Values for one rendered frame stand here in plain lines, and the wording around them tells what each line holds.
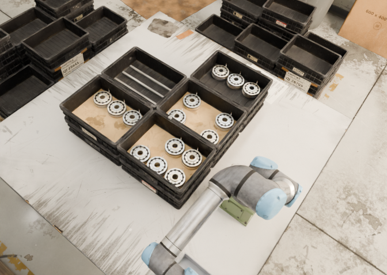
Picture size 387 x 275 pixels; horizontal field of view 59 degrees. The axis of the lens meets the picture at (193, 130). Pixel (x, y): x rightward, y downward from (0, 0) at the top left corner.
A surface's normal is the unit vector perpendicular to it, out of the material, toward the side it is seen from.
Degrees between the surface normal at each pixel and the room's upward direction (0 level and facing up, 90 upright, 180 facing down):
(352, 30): 73
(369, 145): 0
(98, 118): 0
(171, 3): 0
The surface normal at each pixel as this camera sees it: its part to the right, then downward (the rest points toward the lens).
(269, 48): 0.07, -0.57
